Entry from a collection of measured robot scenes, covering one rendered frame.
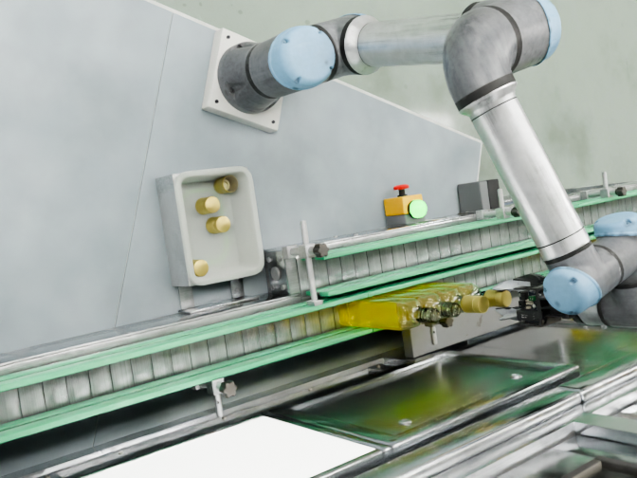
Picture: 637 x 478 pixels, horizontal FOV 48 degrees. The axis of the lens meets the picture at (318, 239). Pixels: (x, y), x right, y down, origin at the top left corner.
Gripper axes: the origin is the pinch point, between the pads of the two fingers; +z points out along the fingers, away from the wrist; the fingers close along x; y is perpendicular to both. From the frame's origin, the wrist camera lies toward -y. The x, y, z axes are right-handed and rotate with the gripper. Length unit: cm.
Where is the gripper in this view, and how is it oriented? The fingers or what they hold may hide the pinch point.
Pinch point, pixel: (502, 298)
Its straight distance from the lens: 148.5
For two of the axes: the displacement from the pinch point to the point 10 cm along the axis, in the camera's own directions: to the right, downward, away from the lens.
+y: -7.9, 1.3, -6.0
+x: 1.3, 9.9, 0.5
